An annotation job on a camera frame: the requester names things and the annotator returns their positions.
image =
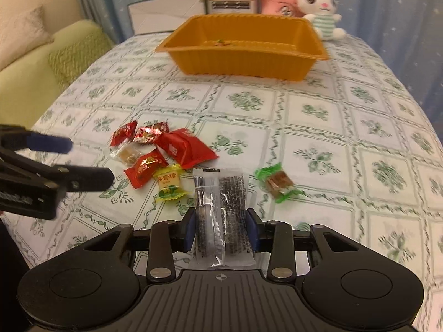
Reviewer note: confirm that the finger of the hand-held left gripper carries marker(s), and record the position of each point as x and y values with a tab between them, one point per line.
88	179
48	144

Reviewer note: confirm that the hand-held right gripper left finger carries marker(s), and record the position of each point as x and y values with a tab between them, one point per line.
189	231

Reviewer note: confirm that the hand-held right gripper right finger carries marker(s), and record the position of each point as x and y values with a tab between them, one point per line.
251	231

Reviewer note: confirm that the clear black snack packet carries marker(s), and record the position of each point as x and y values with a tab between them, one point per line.
232	207

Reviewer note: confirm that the clear brown candy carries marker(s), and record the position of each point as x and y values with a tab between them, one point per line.
127	154

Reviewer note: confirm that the yellow candy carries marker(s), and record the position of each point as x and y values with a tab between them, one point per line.
169	183

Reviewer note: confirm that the small red candy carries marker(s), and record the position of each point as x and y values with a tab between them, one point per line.
123	134

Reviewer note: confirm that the red candy with gold print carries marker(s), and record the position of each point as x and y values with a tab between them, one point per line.
147	167

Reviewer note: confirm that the shiny red candy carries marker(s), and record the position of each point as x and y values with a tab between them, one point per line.
149	133

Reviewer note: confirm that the large red snack packet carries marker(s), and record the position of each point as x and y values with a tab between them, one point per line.
187	148

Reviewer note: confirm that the orange plastic tray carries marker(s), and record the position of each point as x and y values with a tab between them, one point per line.
242	64

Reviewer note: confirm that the orange green candy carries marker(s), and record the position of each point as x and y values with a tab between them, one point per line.
219	43

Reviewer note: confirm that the pale green sofa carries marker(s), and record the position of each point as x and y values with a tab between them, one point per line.
24	86

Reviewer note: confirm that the green textured cushion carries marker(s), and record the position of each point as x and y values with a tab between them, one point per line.
74	58

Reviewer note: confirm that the floral green white tablecloth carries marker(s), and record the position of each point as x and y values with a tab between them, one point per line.
242	124

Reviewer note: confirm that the beige cushion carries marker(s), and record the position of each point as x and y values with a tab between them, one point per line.
20	33

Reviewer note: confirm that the white grey box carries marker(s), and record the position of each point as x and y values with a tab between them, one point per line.
162	13

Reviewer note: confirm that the white bunny plush toy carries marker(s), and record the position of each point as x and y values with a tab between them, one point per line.
322	3

